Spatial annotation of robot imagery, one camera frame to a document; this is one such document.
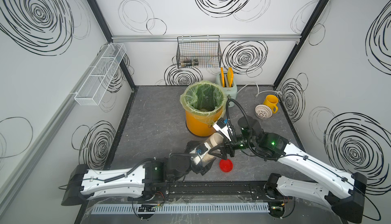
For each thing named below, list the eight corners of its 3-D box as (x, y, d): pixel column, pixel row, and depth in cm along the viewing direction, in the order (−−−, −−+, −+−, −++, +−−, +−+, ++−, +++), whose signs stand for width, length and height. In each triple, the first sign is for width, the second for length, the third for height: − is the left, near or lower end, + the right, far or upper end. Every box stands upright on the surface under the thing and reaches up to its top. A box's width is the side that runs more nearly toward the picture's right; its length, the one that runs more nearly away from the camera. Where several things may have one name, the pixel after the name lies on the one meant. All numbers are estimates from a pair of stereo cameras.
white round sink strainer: (253, 115, 105) (255, 111, 101) (254, 107, 110) (256, 102, 106) (269, 120, 102) (272, 115, 98) (269, 111, 107) (272, 106, 103)
